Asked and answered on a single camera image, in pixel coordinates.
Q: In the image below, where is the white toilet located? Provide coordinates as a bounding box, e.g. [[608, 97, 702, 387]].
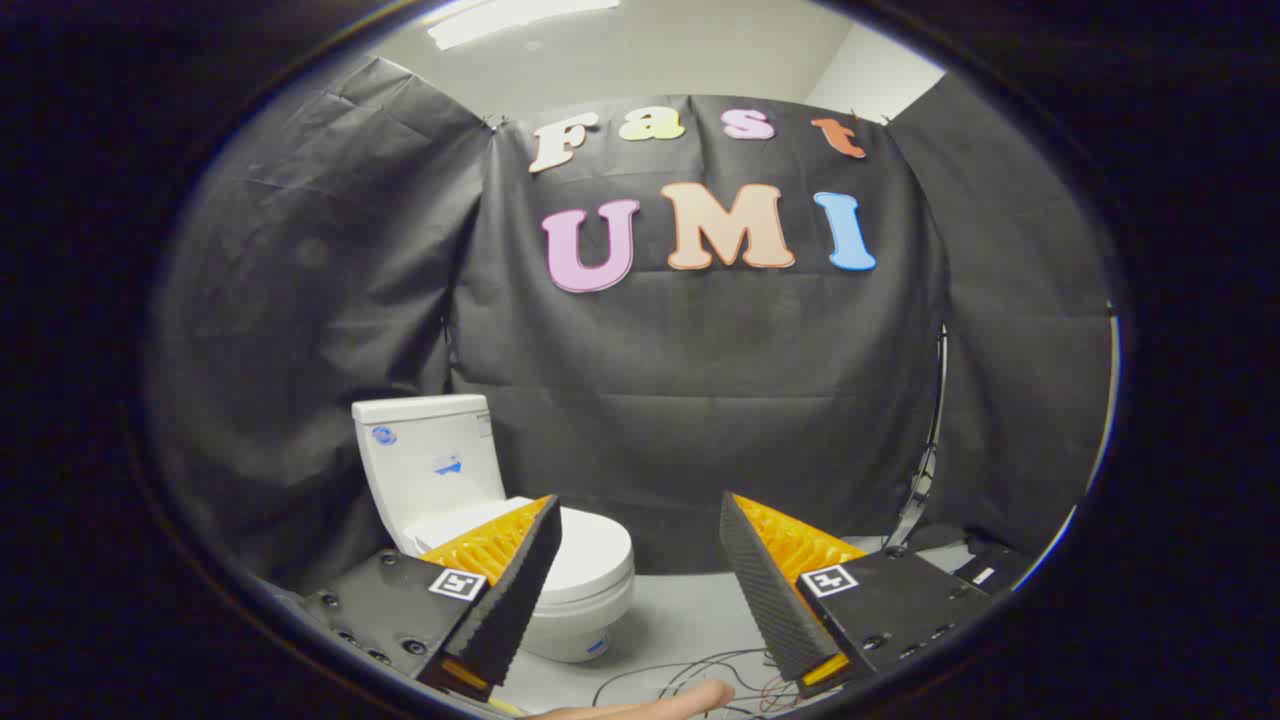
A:
[[352, 394, 636, 663]]

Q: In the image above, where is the metal backdrop stand pole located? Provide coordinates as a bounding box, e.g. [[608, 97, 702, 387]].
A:
[[885, 325, 949, 556]]

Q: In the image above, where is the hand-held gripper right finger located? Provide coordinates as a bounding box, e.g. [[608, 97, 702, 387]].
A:
[[720, 490, 996, 699]]

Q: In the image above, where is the white toilet lid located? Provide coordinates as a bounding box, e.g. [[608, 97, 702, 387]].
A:
[[410, 497, 636, 606]]

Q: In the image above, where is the tangle of floor cables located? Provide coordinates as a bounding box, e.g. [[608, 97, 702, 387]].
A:
[[590, 648, 801, 717]]

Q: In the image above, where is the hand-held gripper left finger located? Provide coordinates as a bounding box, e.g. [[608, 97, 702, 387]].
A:
[[300, 495, 563, 701]]

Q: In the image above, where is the black backdrop cloth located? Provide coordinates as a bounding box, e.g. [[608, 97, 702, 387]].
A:
[[145, 55, 1116, 601]]

